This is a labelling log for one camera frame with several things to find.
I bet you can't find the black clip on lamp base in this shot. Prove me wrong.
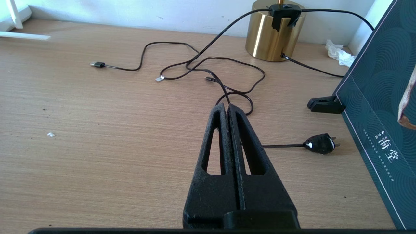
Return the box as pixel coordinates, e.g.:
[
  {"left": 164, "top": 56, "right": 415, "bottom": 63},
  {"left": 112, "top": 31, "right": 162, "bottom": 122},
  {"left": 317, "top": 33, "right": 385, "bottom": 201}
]
[{"left": 269, "top": 3, "right": 302, "bottom": 32}]

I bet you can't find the black lamp power cord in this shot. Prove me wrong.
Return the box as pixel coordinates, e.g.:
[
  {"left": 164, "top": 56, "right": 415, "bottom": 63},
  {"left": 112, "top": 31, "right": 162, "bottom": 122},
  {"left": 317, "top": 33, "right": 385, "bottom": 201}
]
[{"left": 215, "top": 8, "right": 374, "bottom": 155}]

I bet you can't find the brass desk lamp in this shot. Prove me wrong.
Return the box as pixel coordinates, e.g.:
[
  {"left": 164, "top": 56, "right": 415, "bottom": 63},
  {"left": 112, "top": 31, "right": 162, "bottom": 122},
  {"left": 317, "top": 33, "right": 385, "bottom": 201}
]
[{"left": 245, "top": 0, "right": 306, "bottom": 62}]

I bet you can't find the black USB cable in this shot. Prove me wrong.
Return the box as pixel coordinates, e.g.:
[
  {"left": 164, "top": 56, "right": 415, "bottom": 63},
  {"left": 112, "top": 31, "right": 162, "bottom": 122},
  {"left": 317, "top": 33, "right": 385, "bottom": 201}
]
[{"left": 90, "top": 42, "right": 265, "bottom": 95}]

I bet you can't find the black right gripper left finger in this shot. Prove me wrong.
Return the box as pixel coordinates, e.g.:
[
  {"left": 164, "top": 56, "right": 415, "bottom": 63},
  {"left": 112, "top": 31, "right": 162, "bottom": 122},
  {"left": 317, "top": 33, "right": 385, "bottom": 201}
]
[{"left": 183, "top": 103, "right": 239, "bottom": 228}]

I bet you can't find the black standing frame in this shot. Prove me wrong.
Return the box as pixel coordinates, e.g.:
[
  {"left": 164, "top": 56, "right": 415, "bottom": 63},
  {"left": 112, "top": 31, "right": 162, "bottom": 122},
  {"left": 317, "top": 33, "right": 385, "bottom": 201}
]
[{"left": 307, "top": 0, "right": 416, "bottom": 230}]

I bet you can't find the crumpled white tissue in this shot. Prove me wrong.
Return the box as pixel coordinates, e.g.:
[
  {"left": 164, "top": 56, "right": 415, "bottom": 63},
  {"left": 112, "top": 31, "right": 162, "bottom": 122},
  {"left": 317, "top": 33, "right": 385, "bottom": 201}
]
[{"left": 325, "top": 40, "right": 356, "bottom": 68}]

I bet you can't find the white router with antennas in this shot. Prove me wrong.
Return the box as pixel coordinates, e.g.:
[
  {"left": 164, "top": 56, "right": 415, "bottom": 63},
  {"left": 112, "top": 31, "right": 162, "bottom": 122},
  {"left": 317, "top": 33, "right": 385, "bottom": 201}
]
[{"left": 0, "top": 0, "right": 51, "bottom": 41}]

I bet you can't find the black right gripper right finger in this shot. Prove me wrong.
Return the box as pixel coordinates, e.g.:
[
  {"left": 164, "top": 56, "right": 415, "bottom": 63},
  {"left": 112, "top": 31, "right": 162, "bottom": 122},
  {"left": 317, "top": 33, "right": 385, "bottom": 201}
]
[{"left": 228, "top": 104, "right": 294, "bottom": 210}]

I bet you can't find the black cable with silver connector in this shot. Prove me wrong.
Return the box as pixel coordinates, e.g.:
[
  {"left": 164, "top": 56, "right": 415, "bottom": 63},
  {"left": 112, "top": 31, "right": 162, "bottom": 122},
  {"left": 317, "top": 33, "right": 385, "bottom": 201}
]
[{"left": 155, "top": 8, "right": 273, "bottom": 82}]

